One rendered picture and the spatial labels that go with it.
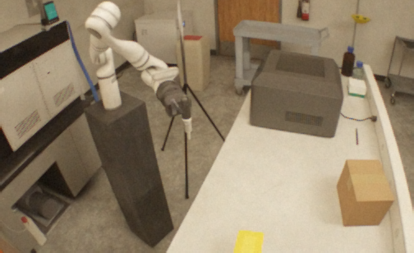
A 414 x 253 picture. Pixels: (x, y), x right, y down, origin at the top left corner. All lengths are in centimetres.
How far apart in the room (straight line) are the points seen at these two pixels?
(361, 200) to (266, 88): 71
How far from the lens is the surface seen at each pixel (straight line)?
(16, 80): 193
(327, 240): 109
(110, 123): 130
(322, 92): 138
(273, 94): 139
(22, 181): 202
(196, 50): 341
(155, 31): 430
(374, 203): 106
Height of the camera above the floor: 179
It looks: 34 degrees down
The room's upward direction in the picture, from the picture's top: 3 degrees counter-clockwise
